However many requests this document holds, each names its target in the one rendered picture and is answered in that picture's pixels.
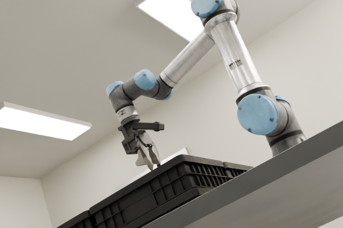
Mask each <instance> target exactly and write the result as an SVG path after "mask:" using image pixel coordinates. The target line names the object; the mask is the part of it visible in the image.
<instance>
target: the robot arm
mask: <svg viewBox="0 0 343 228"><path fill-rule="evenodd" d="M190 7H191V10H192V12H193V14H194V15H195V16H196V17H199V19H200V20H201V23H202V25H203V27H204V28H203V29H202V30H201V31H200V32H199V33H198V34H197V36H196V37H195V38H194V39H193V40H192V41H191V42H190V43H189V44H188V45H187V46H186V47H185V48H184V49H183V50H182V51H181V52H180V53H179V54H178V55H177V57H176V58H175V59H174V60H173V61H172V62H171V63H170V64H169V65H168V66H167V67H166V69H164V70H163V71H162V72H161V74H160V75H159V76H158V77H157V78H155V76H154V75H153V73H152V72H150V71H149V70H148V69H143V70H142V71H140V72H138V73H136V74H135V75H134V76H133V77H131V78H130V79H129V80H127V81H126V82H124V83H123V82H122V81H117V82H114V83H112V84H110V85H109V86H108V87H107V89H106V92H107V94H108V97H109V101H110V102H111V104H112V107H113V109H114V111H115V113H116V116H117V118H118V120H119V122H120V124H121V126H120V127H118V130H119V131H121V132H122V134H123V136H124V138H125V139H124V140H123V141H122V142H121V143H122V145H123V147H124V150H125V152H126V154H129V155H133V154H138V159H137V160H136V162H135V164H136V166H142V165H147V167H148V168H149V170H150V171H152V170H153V167H154V164H156V165H157V167H159V166H160V165H161V162H160V157H159V153H158V151H157V148H156V146H155V144H154V142H153V141H152V139H151V138H150V136H149V134H148V133H147V132H146V131H145V130H153V131H155V132H158V131H163V130H164V124H163V123H160V122H158V121H155V122H154V123H150V122H140V119H139V115H138V113H137V111H136V109H135V106H134V104H133V101H134V100H135V99H137V98H139V97H140V96H141V95H142V96H146V97H151V98H155V99H157V100H168V99H170V98H171V96H172V94H173V88H174V87H175V86H176V85H177V84H178V83H179V82H180V81H181V80H182V79H183V78H184V77H185V76H186V75H187V74H188V73H189V72H190V71H191V70H192V69H193V68H194V67H195V66H196V65H197V64H198V63H199V62H200V61H201V60H202V59H203V58H204V57H205V56H206V55H207V54H208V52H209V51H210V50H211V49H212V48H213V47H214V46H215V45H216V46H217V48H218V51H219V53H220V55H221V57H222V60H223V62H224V64H225V67H226V69H227V71H228V74H229V76H230V78H231V81H232V83H233V85H234V87H235V90H236V92H237V98H236V100H235V102H236V104H237V107H238V109H237V118H238V121H239V123H240V125H241V126H242V127H243V128H244V129H245V130H247V131H248V132H250V133H252V134H255V135H263V136H265V137H266V139H267V141H268V143H269V146H270V148H271V150H272V155H273V157H274V156H276V155H278V154H280V153H282V152H284V151H286V150H288V149H290V148H291V147H293V146H295V145H297V144H299V143H301V142H303V141H304V140H306V139H307V138H306V137H305V135H304V133H303V131H302V129H301V127H300V125H299V123H298V121H297V119H296V117H295V115H294V113H293V111H292V109H291V105H290V103H289V102H288V101H287V99H286V98H285V97H283V96H280V95H276V96H274V95H273V93H272V91H271V88H270V86H268V85H265V84H263V83H262V80H261V78H260V76H259V74H258V72H257V70H256V67H255V65H254V63H253V61H252V59H251V57H250V54H249V52H248V50H247V48H246V46H245V44H244V41H243V39H242V37H241V35H240V33H239V31H238V28H237V26H236V25H237V24H238V21H239V18H240V7H239V5H238V3H237V2H236V0H191V3H190ZM147 147H148V148H147Z"/></svg>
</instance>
